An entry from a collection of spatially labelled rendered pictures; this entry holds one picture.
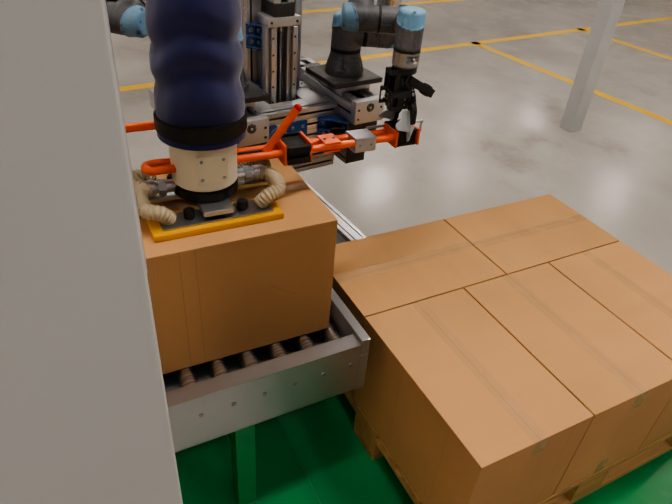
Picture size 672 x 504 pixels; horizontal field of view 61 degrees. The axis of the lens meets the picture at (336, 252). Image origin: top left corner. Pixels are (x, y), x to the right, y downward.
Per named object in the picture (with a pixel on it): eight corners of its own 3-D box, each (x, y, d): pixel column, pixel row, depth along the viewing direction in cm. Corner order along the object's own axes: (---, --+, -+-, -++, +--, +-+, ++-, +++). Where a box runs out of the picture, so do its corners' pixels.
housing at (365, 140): (354, 154, 165) (356, 139, 162) (344, 144, 170) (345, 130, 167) (376, 150, 168) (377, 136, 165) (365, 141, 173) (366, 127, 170)
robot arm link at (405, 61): (411, 45, 162) (426, 54, 156) (408, 62, 165) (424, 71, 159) (388, 47, 159) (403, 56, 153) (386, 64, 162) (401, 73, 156)
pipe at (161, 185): (151, 227, 139) (148, 207, 135) (132, 180, 157) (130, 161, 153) (282, 204, 152) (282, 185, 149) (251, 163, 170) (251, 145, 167)
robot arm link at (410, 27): (424, 5, 155) (429, 13, 148) (418, 46, 162) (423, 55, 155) (396, 3, 155) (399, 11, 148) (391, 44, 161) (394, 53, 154)
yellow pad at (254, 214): (154, 243, 139) (152, 226, 137) (146, 223, 147) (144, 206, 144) (284, 219, 153) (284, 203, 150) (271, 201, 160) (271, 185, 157)
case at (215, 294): (128, 384, 154) (103, 267, 131) (106, 295, 182) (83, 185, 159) (329, 328, 177) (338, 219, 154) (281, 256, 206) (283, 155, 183)
